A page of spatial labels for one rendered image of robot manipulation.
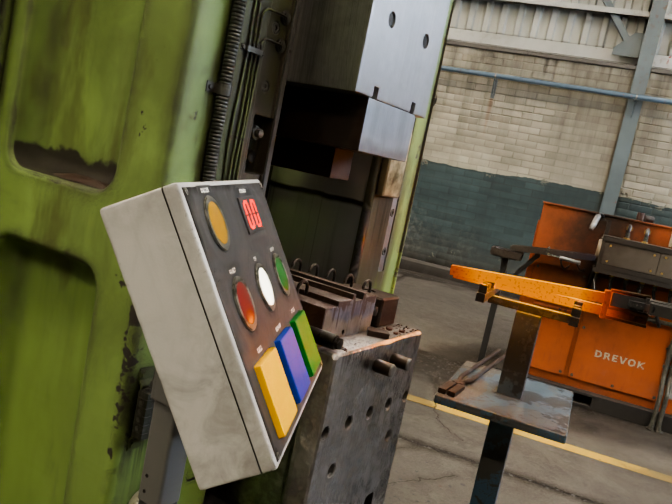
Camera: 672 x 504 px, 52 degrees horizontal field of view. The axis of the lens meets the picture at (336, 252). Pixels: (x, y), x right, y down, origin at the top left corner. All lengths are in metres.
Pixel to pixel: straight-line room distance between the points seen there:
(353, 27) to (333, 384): 0.62
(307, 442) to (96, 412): 0.37
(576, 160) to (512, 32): 1.80
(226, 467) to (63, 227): 0.66
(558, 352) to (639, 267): 0.76
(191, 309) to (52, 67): 0.81
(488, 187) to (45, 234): 7.83
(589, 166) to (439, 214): 1.89
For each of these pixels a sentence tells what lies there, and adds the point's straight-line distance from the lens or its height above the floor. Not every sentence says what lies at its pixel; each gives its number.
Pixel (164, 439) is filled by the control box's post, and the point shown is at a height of 0.89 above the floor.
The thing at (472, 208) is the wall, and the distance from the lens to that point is 8.84.
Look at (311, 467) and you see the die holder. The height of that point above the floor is 0.70.
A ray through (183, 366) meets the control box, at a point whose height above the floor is 1.04.
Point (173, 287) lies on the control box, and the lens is 0.64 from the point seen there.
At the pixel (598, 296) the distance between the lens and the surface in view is 1.62.
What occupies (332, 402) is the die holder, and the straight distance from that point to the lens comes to 1.26.
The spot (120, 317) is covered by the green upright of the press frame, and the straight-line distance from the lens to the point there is 1.13.
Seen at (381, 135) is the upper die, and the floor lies 1.31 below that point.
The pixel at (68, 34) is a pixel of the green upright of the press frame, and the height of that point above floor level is 1.37.
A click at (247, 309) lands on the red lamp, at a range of 0.69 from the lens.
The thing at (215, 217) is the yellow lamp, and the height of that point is 1.17.
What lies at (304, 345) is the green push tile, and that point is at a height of 1.01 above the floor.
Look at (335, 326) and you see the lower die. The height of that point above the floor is 0.94.
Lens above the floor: 1.25
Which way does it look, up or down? 8 degrees down
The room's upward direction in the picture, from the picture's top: 12 degrees clockwise
